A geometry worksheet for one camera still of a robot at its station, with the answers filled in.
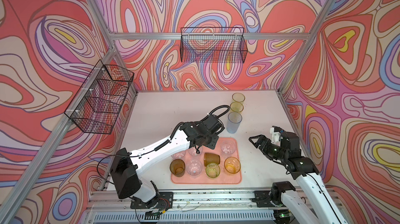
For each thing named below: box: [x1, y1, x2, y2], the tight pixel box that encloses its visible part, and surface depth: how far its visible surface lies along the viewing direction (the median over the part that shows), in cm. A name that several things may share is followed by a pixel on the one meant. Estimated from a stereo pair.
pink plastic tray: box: [170, 137, 242, 184], surface depth 82 cm
